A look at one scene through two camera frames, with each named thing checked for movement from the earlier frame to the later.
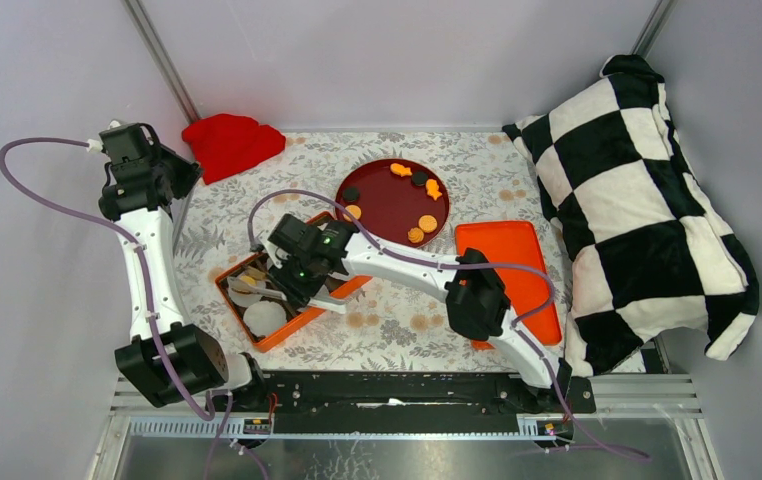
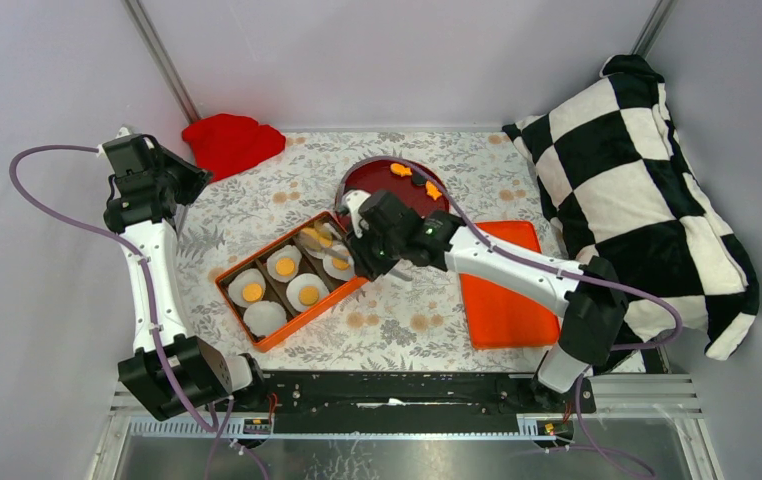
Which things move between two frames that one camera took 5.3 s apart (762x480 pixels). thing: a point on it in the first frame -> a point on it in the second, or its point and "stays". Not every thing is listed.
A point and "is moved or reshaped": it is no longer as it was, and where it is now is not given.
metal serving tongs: (321, 299) is moved or reshaped
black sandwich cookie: (419, 178) stays
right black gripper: (296, 293) -> (365, 264)
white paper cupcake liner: (265, 318) stays
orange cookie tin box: (263, 306) stays
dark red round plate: (397, 195) stays
